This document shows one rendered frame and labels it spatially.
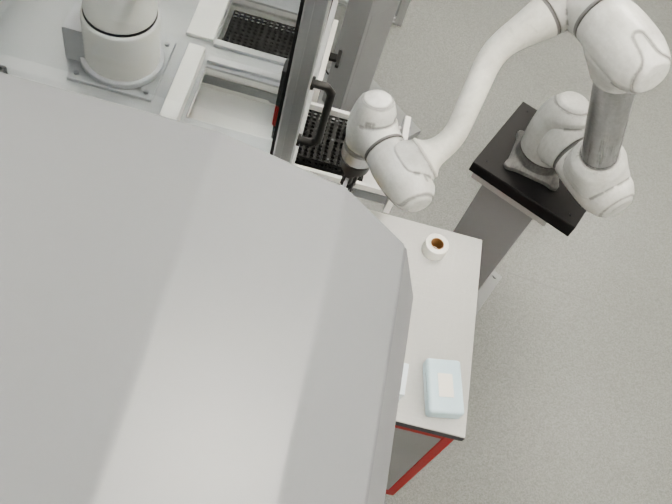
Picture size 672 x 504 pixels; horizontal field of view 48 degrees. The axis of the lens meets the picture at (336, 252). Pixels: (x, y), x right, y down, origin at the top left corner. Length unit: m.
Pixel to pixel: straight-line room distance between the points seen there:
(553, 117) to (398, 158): 0.74
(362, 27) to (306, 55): 1.72
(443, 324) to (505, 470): 0.91
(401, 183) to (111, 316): 0.94
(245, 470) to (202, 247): 0.26
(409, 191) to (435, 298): 0.56
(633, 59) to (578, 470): 1.71
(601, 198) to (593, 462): 1.17
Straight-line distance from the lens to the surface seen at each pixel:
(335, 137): 2.19
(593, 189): 2.22
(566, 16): 1.83
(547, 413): 3.03
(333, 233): 0.98
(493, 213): 2.59
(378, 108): 1.71
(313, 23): 1.29
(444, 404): 1.97
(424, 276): 2.17
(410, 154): 1.68
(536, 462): 2.94
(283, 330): 0.89
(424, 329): 2.09
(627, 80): 1.75
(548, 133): 2.32
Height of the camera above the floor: 2.55
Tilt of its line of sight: 57 degrees down
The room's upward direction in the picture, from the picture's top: 21 degrees clockwise
